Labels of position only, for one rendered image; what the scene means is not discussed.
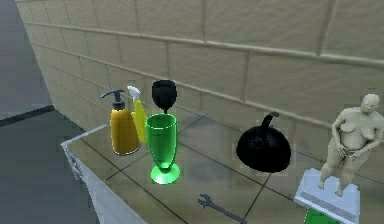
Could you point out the black wine glass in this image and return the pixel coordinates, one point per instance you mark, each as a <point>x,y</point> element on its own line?
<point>164,93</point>

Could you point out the green drinking glass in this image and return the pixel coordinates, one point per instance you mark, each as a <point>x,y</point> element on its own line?
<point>161,140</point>

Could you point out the white kitchen counter cabinet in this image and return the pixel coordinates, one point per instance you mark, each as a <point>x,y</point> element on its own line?
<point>100,193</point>

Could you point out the yellow spray bottle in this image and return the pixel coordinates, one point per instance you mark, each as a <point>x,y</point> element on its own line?
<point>139,116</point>

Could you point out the orange soap pump bottle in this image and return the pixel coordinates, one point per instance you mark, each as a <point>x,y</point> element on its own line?
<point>123,131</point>

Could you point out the black kettle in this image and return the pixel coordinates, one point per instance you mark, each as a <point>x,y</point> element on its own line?
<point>263,150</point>

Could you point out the grey wrench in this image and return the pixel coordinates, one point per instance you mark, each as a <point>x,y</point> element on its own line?
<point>216,208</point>

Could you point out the beige statue on white base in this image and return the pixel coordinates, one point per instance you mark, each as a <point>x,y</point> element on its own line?
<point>350,140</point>

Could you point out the green flat object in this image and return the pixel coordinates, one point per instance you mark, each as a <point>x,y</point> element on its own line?
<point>318,218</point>

